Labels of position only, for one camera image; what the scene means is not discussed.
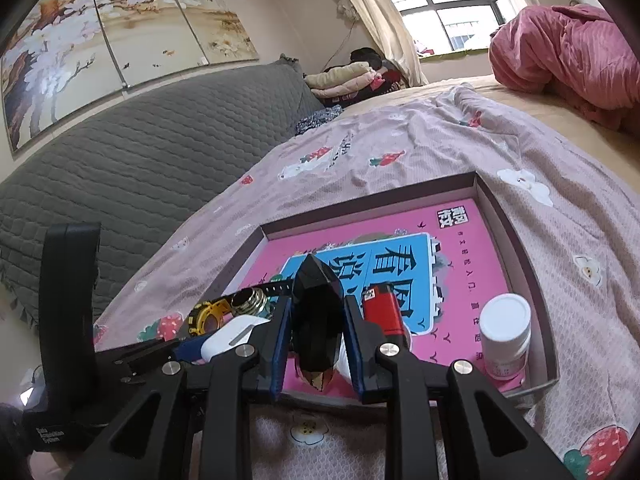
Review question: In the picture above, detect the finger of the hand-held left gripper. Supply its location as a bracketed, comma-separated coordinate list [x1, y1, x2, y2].
[117, 342, 211, 386]
[94, 337, 185, 365]

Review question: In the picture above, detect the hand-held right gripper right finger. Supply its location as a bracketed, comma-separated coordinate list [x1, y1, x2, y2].
[342, 296, 576, 480]

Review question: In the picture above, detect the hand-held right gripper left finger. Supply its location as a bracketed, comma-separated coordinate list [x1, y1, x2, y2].
[62, 296, 296, 480]

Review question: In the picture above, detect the white earbuds case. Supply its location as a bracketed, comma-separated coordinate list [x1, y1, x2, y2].
[200, 314, 273, 363]

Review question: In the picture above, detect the black yellow wristwatch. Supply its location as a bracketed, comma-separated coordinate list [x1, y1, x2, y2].
[182, 280, 296, 336]

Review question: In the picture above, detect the red lighter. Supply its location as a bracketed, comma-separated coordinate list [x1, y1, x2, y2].
[361, 284, 412, 351]

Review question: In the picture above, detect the black gold faceted box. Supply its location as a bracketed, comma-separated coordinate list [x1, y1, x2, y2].
[291, 253, 345, 392]

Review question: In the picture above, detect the white pill bottle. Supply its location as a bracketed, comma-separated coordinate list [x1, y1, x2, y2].
[479, 292, 532, 381]

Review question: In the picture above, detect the person's left hand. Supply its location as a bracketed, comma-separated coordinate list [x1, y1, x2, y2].
[20, 452, 81, 480]

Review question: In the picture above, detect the pink book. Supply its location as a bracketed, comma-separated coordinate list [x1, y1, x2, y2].
[235, 204, 538, 393]

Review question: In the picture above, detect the grey quilted headboard cover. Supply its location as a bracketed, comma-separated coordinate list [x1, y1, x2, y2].
[0, 57, 326, 331]

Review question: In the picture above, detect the strawberry printed bedsheet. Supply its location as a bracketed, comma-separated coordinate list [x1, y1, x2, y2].
[92, 85, 640, 480]

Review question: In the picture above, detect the dark patterned cloth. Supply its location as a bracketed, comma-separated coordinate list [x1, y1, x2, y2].
[294, 105, 343, 136]

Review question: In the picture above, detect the stack of folded blankets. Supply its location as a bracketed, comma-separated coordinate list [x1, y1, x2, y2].
[303, 61, 383, 101]

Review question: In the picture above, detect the dark clothes pile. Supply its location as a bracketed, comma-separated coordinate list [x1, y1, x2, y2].
[322, 47, 406, 108]

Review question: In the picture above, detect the window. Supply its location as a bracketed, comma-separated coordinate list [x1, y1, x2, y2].
[365, 0, 536, 56]

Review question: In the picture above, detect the pink duvet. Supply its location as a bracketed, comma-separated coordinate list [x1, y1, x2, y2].
[489, 4, 640, 133]

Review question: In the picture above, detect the floral wall painting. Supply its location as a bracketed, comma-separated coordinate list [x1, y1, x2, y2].
[0, 0, 261, 156]

